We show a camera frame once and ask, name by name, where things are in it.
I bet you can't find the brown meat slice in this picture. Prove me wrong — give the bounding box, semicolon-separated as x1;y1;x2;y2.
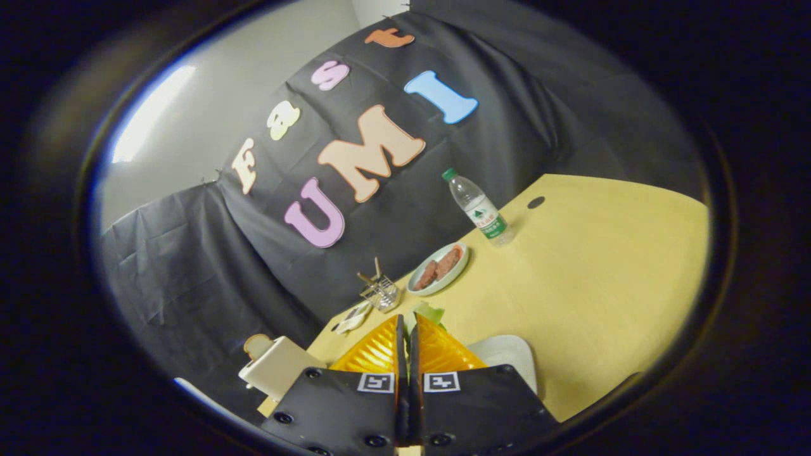
413;260;439;291
435;246;464;281

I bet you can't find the black backdrop cloth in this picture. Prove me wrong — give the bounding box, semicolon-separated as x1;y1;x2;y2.
99;0;705;426

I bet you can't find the small white dish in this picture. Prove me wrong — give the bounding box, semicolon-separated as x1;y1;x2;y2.
331;300;373;335

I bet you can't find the bread slice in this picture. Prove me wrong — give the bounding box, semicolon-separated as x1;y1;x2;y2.
244;334;274;360

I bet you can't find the wire rack with sticks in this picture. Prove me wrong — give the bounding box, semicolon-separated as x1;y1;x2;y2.
357;256;402;314

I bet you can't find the clear plastic water bottle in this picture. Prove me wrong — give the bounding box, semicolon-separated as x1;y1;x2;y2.
442;168;516;247

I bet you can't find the pale green plate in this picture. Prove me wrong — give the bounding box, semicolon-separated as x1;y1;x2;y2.
407;242;470;297

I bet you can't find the white plate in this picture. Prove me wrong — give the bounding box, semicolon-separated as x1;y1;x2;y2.
468;335;539;396

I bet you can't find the white toaster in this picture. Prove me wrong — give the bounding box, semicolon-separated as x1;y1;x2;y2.
238;336;326;402

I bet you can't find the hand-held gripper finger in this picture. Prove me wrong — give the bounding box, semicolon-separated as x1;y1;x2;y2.
408;312;561;456
261;314;409;456

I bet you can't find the green lettuce leaf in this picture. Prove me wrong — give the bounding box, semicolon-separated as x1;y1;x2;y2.
405;301;446;334

